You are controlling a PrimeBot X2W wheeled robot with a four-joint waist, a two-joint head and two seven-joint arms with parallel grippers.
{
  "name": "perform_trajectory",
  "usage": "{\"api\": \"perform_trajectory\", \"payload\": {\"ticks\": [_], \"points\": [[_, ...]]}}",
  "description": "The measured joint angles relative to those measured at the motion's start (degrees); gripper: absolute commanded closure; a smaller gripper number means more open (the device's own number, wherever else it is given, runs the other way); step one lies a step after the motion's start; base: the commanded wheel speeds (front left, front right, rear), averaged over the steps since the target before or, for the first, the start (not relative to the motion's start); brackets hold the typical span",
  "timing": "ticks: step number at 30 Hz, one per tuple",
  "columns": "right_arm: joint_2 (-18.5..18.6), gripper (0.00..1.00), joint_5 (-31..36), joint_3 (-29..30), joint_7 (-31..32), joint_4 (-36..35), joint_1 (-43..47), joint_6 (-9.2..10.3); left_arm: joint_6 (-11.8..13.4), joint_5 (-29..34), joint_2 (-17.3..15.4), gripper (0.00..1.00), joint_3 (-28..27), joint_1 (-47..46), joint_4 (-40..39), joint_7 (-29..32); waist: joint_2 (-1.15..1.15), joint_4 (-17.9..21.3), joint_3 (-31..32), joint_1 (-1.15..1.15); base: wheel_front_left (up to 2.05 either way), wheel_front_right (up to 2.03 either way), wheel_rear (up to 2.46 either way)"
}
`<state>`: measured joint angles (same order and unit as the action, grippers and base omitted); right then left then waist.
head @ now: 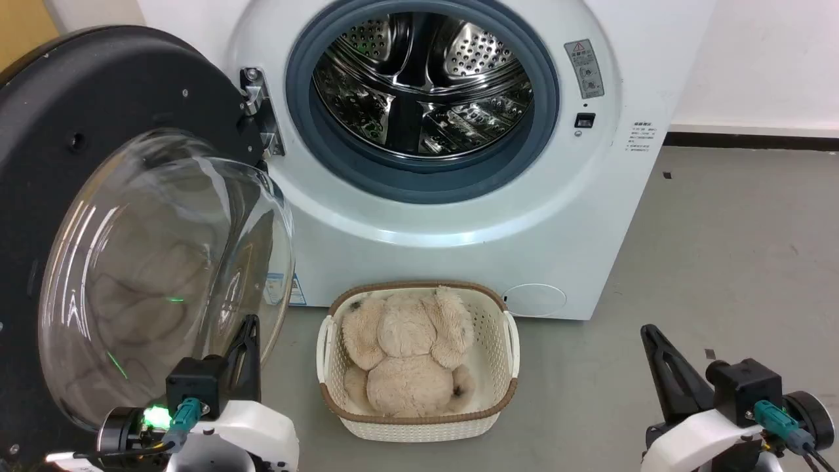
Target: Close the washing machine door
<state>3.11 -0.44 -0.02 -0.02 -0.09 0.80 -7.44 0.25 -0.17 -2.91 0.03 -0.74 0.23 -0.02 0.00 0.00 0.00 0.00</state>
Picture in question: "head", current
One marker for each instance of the white front-load washing machine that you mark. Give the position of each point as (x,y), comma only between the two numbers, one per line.
(459,249)

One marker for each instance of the beige plush toy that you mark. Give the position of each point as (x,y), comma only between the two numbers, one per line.
(406,367)

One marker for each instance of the round white filter cover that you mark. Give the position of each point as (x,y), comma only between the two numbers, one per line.
(535,300)

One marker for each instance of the black baseboard strip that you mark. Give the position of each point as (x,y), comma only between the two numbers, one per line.
(754,141)

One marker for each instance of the blue white energy sticker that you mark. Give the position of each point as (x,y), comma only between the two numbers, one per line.
(298,292)

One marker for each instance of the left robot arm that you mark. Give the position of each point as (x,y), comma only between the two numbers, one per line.
(121,429)

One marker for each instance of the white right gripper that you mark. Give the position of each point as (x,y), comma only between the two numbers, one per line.
(695,442)

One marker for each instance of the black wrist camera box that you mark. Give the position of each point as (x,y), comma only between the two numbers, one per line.
(196,383)
(744,390)

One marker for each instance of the steel perforated washer drum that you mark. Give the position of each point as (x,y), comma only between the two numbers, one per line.
(419,85)

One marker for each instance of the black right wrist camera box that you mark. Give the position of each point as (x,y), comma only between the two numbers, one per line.
(744,390)

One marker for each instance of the yellow wooden panel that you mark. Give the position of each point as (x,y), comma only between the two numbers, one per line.
(23,29)

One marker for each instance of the metal door hinge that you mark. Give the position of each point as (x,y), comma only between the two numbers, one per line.
(252,88)

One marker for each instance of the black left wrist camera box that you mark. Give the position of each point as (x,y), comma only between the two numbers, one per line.
(196,383)

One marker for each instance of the black washer door glass bowl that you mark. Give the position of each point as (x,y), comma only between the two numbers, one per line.
(98,85)

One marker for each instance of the grey warning label sticker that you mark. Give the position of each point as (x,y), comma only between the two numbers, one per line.
(584,69)

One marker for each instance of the white laundry basket brown rim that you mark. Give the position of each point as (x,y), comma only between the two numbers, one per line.
(419,429)

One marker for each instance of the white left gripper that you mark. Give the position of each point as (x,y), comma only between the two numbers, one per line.
(255,439)

